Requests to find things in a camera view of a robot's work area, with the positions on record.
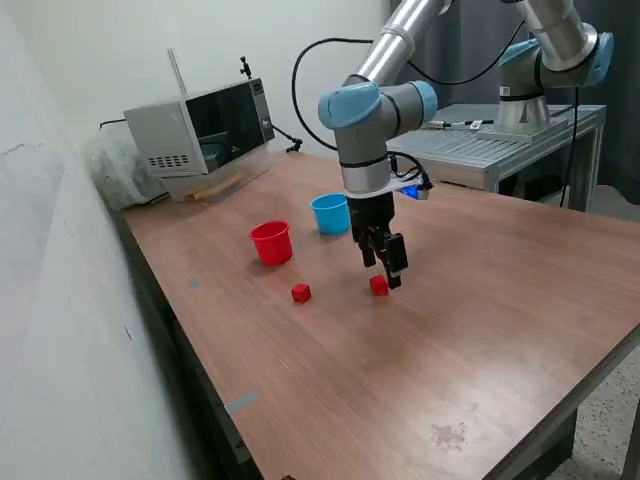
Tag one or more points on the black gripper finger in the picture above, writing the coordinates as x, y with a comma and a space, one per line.
369, 252
396, 255

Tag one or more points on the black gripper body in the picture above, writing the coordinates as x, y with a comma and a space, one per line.
372, 212

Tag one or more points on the red cube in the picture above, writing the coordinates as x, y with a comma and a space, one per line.
378, 286
301, 293

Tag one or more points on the grey UR5e robot arm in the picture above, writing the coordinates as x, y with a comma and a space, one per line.
370, 130

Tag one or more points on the blue plastic cup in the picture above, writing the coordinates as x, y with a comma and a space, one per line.
332, 217

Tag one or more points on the red plastic cup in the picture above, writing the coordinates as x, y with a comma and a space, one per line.
272, 247

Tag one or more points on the aluminium slotted robot stand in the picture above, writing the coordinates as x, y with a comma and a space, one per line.
450, 150

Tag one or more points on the white warning tag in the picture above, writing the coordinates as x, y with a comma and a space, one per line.
475, 123

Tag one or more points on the clear plastic box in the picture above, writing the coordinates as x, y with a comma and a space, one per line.
240, 175

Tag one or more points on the wooden stick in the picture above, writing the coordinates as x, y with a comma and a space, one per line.
215, 189

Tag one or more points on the silver microwave oven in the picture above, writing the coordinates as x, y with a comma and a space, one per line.
220, 125

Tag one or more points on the light blue tape mark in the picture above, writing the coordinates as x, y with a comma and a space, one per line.
193, 283

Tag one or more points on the grey tape strip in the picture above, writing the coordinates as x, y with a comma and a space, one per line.
241, 403

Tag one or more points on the thin white rod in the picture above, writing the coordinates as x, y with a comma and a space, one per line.
177, 70

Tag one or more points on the clear plastic bag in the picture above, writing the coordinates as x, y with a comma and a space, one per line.
115, 170

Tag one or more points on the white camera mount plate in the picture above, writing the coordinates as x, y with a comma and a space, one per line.
395, 186

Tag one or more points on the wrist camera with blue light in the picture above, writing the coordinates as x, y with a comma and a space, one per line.
420, 192

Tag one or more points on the small black camera mount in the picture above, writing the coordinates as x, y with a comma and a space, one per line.
246, 67

